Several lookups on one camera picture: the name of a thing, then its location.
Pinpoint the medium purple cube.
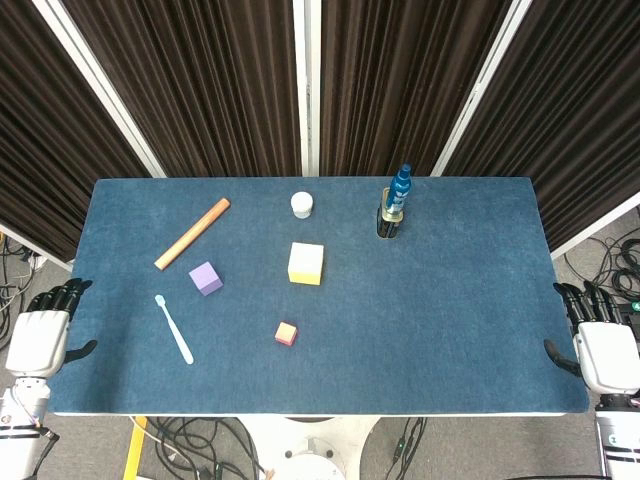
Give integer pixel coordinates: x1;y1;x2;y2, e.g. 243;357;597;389
188;261;224;297

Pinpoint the white table frame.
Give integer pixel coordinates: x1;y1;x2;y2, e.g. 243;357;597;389
52;409;574;420

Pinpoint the blue spray bottle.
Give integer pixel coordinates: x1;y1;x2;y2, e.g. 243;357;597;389
388;162;414;214

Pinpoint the white and yellow block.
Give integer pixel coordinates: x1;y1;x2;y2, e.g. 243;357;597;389
287;241;325;287

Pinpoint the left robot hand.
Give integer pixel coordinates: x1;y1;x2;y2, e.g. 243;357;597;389
4;278;99;380

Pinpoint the yellow floor strip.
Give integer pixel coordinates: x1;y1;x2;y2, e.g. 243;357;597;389
122;417;149;480

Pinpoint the blue fabric table cover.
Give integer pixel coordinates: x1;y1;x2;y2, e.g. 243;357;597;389
46;175;592;417

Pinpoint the small red cube orange top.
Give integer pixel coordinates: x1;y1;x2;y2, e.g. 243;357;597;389
274;321;299;347

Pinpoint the brown pleated partition panel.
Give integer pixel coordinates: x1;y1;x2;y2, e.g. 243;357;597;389
432;0;640;259
0;0;166;271
62;0;306;179
307;0;516;177

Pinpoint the black cable with green light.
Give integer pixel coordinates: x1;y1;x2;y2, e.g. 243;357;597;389
392;417;429;472

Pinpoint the white round jar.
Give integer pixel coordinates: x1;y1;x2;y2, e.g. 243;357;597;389
290;191;315;220

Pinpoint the black floor cable bundle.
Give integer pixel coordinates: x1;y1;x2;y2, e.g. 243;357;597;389
564;232;640;306
0;233;34;351
149;417;266;480

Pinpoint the white pedestal base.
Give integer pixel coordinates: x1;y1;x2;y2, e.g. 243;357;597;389
244;416;381;480

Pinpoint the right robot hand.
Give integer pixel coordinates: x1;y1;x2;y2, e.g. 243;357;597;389
543;281;640;395

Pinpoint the light blue toothbrush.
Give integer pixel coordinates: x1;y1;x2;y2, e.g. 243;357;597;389
153;294;195;366

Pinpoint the orange wooden stick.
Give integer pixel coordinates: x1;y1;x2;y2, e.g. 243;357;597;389
153;197;232;272

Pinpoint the dark tin can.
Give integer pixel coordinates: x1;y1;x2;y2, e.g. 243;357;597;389
375;187;407;240

